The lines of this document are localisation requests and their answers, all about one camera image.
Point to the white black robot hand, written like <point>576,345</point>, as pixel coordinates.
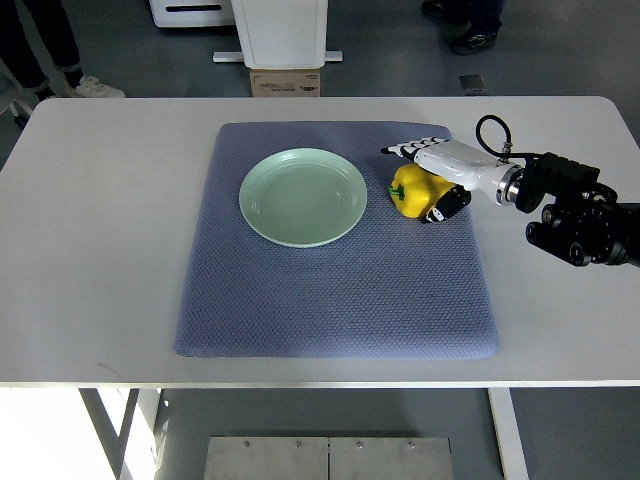
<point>467,167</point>

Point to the yellow bell pepper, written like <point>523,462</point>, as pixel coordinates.
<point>415,192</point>

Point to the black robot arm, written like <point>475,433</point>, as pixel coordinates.
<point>586,223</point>

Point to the grey floor outlet plate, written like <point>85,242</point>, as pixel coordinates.
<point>473,85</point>

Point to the light green plate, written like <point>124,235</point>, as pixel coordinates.
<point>303,197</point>

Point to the person feet dark shoes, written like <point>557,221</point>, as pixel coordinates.
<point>483,18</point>

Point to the blue textured mat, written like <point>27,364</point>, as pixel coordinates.
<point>390,288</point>

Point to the cardboard box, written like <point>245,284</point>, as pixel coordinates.
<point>285,83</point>

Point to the white table leg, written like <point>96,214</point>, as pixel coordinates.
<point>508,437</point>

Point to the white appliance with slot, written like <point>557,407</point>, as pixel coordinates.
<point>191,14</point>

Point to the white chair base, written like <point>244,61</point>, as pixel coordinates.
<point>13,101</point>

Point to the white pedestal machine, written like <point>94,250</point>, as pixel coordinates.
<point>281,35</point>

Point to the metal base plate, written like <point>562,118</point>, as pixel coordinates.
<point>328,458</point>

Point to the grey table frame leg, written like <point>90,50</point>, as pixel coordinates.
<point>126,423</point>

